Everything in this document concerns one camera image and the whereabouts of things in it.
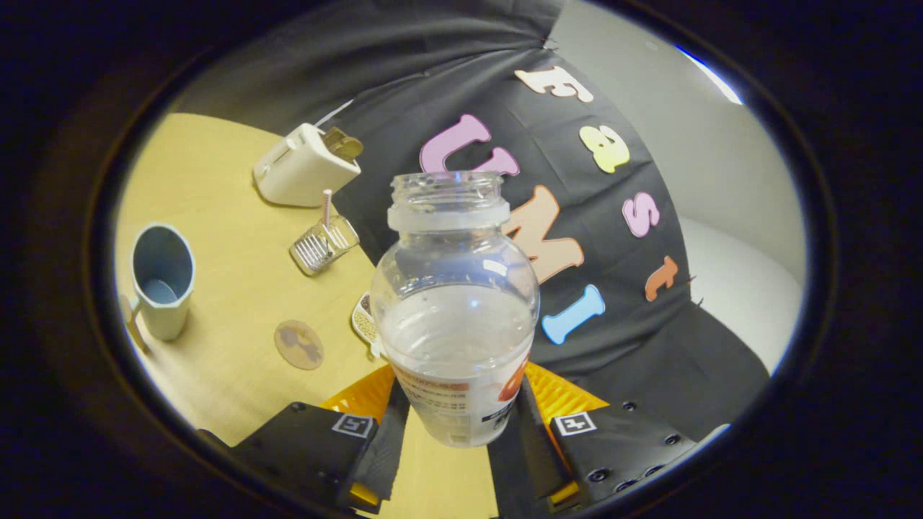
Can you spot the white toaster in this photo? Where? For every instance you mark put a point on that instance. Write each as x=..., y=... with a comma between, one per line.
x=299, y=169

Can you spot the red striped straw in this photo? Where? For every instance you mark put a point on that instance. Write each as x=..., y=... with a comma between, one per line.
x=327, y=205

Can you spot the brown toast slices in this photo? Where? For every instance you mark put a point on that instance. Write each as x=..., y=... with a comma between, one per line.
x=343, y=144

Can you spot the clear plastic juice bottle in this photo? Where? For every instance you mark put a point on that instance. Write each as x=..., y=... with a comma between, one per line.
x=458, y=339

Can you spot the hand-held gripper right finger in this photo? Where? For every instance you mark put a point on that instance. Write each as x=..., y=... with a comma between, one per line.
x=533, y=461

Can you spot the wooden table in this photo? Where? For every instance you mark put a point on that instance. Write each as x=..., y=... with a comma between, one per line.
x=231, y=259

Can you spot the white divided snack tray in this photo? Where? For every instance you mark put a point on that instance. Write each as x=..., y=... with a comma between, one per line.
x=364, y=321

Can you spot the round brown coaster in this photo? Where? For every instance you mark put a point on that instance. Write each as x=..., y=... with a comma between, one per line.
x=298, y=344

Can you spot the grey-blue cup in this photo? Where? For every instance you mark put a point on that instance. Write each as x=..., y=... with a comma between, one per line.
x=164, y=310

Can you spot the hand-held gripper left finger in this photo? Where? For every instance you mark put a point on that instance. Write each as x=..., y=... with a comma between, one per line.
x=382, y=454

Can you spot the clear ribbed glass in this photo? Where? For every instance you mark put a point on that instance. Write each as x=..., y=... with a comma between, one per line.
x=321, y=249

